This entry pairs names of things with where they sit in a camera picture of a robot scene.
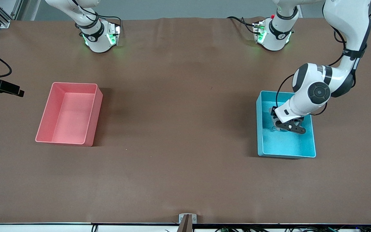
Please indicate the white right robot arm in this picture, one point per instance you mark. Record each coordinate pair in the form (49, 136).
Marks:
(97, 38)

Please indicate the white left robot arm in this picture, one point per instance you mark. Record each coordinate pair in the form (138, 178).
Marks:
(346, 19)

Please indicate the metal table edge bracket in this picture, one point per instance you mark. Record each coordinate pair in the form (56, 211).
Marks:
(193, 219)

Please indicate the brown table cover sheet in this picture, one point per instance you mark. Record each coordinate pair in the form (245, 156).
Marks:
(185, 177)

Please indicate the white table edge rail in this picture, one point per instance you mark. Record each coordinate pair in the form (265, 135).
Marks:
(43, 228)

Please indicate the blue plastic box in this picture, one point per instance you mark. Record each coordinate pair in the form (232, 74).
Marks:
(285, 145)

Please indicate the pink plastic box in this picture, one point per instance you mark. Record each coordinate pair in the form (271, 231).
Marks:
(69, 129)

